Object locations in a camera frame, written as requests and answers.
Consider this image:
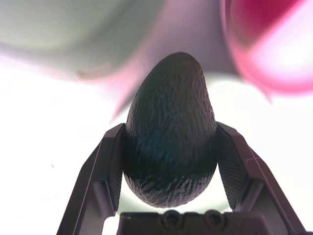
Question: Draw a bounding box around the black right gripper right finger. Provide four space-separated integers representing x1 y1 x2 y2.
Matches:
215 121 308 235

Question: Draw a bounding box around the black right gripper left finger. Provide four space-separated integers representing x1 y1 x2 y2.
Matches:
56 123 127 235

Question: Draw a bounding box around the dark green toy avocado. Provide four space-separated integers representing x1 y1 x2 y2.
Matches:
122 51 218 209

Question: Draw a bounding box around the light green plate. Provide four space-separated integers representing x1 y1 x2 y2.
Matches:
0 0 172 80
0 55 313 235

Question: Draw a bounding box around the pink plate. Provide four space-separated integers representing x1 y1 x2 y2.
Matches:
220 0 313 95

